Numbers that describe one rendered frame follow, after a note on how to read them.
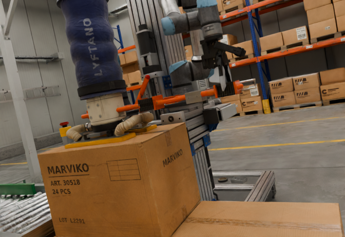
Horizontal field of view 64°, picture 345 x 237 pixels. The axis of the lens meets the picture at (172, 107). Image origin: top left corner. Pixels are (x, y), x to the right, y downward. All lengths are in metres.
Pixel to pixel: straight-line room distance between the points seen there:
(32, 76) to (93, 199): 11.12
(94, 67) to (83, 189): 0.53
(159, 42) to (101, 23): 0.63
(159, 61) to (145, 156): 0.95
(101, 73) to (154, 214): 0.63
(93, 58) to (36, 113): 10.82
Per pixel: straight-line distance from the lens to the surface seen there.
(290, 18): 9.51
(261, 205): 1.34
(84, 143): 1.31
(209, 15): 1.09
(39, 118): 12.10
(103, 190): 1.23
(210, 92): 1.08
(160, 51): 1.88
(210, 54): 1.07
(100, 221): 1.31
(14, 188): 2.60
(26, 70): 12.20
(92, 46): 1.30
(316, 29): 8.10
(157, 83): 1.79
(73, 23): 1.35
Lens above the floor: 1.10
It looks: 3 degrees down
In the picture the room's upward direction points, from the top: 11 degrees counter-clockwise
